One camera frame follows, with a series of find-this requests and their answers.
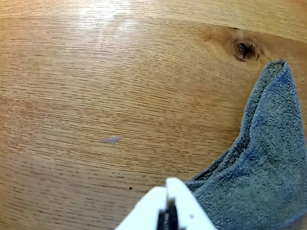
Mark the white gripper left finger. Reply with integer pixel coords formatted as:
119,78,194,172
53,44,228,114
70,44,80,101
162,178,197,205
114,186,169,230

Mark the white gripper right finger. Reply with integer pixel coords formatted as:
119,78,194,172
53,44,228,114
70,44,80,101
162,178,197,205
166,177,217,230

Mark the grey terry cleaning cloth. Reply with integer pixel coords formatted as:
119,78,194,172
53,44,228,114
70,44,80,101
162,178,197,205
185,59,307,230

